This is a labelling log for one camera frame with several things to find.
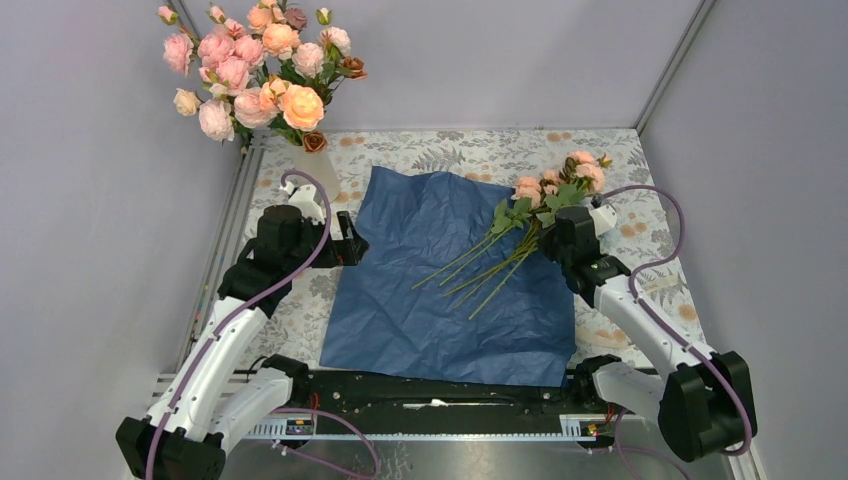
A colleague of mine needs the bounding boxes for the cream printed ribbon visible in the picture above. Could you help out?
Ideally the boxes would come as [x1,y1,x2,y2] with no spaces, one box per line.
[576,274,691,350]

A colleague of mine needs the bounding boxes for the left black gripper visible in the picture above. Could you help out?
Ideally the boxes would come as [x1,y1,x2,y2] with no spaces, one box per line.
[285,210,368,274]

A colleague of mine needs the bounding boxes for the white ceramic vase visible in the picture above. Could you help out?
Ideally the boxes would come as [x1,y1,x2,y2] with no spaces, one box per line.
[289,144,341,201]

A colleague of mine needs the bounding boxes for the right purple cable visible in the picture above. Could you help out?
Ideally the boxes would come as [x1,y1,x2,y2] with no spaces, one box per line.
[592,184,755,480]

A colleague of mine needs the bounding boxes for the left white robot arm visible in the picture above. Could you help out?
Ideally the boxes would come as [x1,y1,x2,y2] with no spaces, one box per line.
[116,201,345,479]

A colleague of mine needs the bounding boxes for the pink and peach rose bunch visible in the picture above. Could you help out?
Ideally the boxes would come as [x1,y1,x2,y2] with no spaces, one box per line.
[156,1,367,154]

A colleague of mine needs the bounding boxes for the flower bouquet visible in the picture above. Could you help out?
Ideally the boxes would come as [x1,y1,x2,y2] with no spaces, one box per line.
[413,151,613,317]

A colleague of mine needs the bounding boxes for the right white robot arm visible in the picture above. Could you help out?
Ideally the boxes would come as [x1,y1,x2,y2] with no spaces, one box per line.
[539,205,758,462]

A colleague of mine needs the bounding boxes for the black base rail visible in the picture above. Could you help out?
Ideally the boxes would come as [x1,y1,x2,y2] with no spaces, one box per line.
[253,370,621,441]

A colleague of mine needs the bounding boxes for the purple cable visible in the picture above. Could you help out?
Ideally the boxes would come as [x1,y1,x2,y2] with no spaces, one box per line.
[592,184,755,480]
[144,170,382,480]

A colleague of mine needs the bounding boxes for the blue wrapping paper sheet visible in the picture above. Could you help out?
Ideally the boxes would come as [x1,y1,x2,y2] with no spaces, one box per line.
[319,166,576,387]

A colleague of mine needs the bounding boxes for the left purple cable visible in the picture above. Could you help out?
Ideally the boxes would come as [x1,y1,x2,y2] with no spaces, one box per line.
[144,170,382,480]

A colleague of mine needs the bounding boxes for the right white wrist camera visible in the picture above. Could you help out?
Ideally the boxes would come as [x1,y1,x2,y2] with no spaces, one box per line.
[589,204,618,238]

